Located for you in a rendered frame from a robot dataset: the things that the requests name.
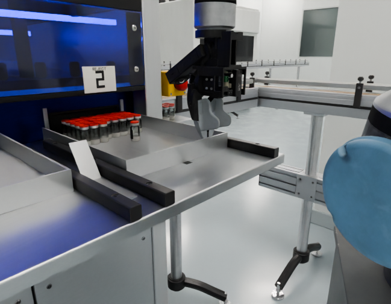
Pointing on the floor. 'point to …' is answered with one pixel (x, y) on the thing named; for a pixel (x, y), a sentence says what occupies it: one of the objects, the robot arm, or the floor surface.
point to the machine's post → (153, 40)
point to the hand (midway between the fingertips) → (203, 135)
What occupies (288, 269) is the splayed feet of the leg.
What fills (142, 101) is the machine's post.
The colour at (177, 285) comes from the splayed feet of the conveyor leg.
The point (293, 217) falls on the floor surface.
